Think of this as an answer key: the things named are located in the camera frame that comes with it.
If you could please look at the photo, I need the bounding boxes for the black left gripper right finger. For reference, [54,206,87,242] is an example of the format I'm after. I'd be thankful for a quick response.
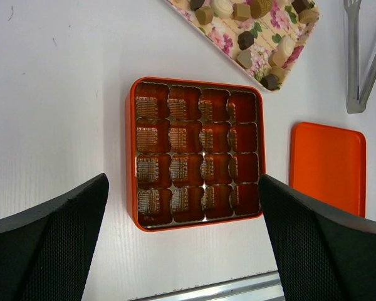
[259,174,376,300]

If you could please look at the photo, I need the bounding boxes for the tan heart chocolate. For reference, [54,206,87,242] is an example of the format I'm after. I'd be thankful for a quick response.
[236,50,253,70]

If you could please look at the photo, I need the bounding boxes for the dark flower chocolate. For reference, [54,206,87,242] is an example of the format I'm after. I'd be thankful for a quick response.
[238,31,255,51]

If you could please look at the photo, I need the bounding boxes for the floral tray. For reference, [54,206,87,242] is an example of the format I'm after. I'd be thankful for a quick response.
[168,1,320,91]

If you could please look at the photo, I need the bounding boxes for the aluminium table rail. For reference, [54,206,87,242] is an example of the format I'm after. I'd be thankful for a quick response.
[144,271,285,300]

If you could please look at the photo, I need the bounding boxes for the orange chocolate box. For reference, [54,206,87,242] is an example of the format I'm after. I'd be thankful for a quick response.
[125,77,266,232]

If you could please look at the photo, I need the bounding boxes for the tan round chocolate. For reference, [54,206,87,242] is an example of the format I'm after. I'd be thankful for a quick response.
[195,6,214,25]

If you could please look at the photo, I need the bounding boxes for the white round chocolate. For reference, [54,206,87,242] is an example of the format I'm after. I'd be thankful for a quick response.
[211,0,233,19]

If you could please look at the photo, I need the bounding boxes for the orange box lid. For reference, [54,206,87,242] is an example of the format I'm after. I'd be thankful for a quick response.
[289,122,367,218]

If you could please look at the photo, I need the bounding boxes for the metal tongs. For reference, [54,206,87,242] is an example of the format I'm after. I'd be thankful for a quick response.
[343,0,376,115]

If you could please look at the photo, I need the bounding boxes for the dark cup chocolate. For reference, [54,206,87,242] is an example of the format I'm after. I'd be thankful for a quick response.
[261,73,279,91]

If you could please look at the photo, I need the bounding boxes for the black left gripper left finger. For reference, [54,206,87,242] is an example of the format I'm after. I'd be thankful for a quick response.
[0,174,109,300]

